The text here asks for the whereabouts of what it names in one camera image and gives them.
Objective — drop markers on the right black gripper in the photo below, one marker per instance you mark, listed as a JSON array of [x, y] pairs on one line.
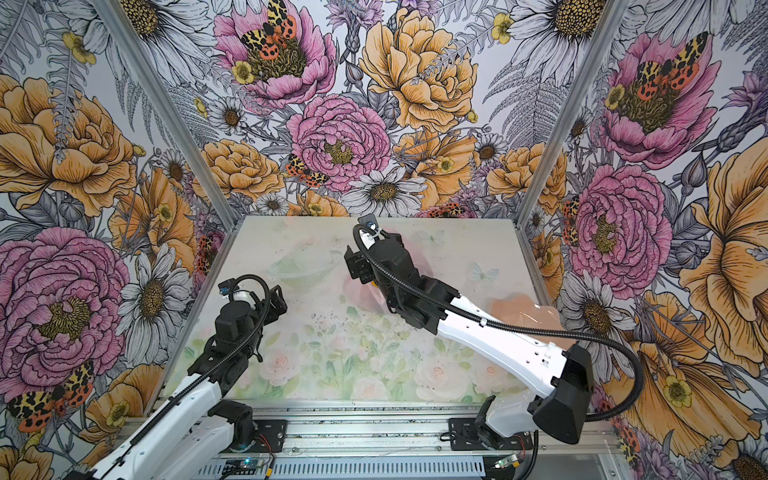
[[355, 270]]

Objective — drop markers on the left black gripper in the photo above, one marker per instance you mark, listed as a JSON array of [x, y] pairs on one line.
[[278, 303]]

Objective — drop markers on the pink plastic bag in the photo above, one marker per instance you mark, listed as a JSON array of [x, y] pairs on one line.
[[368, 298]]

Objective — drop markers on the pink scalloped plate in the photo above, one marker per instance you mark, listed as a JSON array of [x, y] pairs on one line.
[[521, 310]]

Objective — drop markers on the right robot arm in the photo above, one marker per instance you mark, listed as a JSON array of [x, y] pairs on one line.
[[560, 381]]

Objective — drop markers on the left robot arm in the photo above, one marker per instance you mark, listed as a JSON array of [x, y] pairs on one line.
[[197, 421]]

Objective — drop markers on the left green circuit board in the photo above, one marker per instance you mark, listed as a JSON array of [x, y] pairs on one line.
[[244, 467]]

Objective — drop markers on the green circuit board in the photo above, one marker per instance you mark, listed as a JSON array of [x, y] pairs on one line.
[[244, 467], [510, 461]]

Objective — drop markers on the right green circuit board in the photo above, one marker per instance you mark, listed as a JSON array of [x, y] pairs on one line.
[[510, 461]]

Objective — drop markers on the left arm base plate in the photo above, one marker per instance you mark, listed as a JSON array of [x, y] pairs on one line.
[[259, 436]]

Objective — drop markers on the aluminium mounting rail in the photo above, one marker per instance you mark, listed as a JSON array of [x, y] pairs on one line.
[[379, 430]]

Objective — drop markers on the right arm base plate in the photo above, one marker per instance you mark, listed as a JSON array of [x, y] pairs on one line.
[[464, 435]]

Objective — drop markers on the left aluminium frame post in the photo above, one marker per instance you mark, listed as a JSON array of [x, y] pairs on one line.
[[127, 41]]

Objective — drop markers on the aluminium frame post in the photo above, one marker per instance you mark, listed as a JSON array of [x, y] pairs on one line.
[[127, 41], [599, 47]]

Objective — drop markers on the white vented cable duct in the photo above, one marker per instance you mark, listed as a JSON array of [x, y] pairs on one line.
[[370, 467]]

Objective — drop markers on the right aluminium frame post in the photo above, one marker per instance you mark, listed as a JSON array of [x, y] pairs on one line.
[[599, 47]]

